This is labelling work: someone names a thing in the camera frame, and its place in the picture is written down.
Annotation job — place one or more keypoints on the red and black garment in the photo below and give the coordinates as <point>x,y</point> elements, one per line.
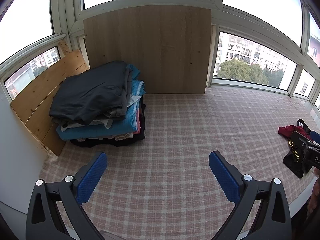
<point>286,130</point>

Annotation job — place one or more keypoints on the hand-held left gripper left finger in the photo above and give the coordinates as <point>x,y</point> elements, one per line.
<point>92,177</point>

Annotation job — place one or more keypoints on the green tree outside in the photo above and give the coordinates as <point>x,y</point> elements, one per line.
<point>240,71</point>

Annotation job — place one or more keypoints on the pale wooden slat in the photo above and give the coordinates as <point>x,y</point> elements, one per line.
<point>212,55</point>

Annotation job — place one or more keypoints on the person's right hand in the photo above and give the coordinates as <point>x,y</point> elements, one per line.
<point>316,197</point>

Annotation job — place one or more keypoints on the pine wood board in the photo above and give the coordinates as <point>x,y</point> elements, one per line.
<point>37,105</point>

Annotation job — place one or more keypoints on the stack of folded clothes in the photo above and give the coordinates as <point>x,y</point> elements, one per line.
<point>87,97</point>

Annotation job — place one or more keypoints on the black shorts with yellow stripes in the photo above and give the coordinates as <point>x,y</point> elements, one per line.
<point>291,161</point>

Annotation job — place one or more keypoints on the large light brown wooden board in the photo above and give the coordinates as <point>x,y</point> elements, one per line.
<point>162,50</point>

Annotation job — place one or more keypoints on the pink plaid cloth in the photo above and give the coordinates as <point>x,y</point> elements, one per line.
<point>175,135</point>

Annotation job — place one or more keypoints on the apartment building outside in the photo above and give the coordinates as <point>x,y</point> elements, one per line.
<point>255,52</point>

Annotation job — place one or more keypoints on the narrow wooden plank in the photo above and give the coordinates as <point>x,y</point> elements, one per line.
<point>65,47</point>

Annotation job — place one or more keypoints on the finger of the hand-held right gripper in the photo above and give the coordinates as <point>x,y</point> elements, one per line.
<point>315,136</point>
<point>298,137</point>

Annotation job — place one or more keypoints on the white window frame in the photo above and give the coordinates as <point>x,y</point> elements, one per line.
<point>215,5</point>

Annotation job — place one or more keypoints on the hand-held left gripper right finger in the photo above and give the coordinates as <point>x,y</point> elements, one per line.
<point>222,177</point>

